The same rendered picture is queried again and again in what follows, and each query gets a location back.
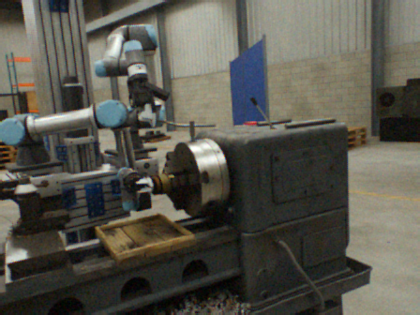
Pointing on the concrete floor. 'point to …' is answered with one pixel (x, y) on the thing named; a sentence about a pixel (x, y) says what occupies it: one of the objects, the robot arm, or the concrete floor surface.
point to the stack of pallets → (7, 155)
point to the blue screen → (249, 84)
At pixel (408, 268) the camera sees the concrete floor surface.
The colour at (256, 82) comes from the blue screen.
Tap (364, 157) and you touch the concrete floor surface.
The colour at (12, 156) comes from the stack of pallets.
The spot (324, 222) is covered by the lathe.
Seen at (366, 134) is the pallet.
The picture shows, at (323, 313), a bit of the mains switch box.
